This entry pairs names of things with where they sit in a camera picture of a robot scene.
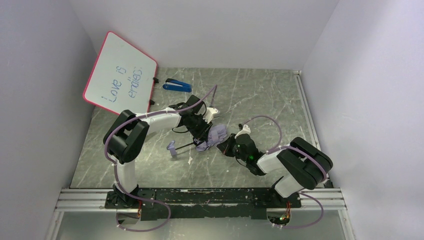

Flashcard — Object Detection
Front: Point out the black and lavender umbrella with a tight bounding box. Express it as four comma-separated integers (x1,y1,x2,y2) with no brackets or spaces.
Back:
166,124,228,156

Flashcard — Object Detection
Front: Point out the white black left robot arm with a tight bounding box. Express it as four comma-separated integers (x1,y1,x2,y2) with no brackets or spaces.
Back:
103,95,219,208

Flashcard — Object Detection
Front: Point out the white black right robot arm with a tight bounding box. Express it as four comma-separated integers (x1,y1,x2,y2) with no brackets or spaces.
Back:
217,133,334,198

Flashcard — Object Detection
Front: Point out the blue stapler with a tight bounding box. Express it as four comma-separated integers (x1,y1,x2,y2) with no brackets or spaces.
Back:
162,78,192,93

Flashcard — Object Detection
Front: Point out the pink framed whiteboard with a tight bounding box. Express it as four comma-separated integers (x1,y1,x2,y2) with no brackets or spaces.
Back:
82,31,158,114

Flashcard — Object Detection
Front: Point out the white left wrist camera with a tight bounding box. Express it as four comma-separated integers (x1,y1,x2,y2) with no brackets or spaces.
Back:
203,107,220,123

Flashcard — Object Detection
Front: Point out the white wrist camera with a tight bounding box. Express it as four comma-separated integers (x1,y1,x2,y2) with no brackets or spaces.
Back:
203,107,220,123
234,123,251,139

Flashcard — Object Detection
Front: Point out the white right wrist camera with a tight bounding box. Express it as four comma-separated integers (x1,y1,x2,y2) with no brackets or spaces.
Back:
234,123,251,139

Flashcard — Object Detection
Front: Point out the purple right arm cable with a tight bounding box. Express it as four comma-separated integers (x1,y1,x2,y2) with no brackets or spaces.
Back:
241,115,329,230

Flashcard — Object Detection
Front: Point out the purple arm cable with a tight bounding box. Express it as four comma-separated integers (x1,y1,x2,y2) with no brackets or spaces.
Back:
103,84,218,233
241,115,329,230

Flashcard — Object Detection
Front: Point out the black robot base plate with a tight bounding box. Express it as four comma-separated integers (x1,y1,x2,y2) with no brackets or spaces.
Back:
104,187,302,221

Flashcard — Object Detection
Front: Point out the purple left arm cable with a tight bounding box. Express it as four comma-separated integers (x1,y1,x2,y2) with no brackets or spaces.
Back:
103,84,218,233

